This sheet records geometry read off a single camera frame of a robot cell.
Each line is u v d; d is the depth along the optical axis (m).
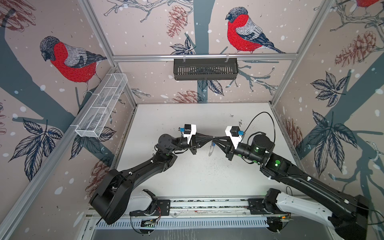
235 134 0.52
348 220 0.39
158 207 0.73
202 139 0.61
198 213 0.73
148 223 0.71
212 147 0.65
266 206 0.66
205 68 1.05
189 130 0.55
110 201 0.40
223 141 0.61
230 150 0.56
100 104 0.79
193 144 0.59
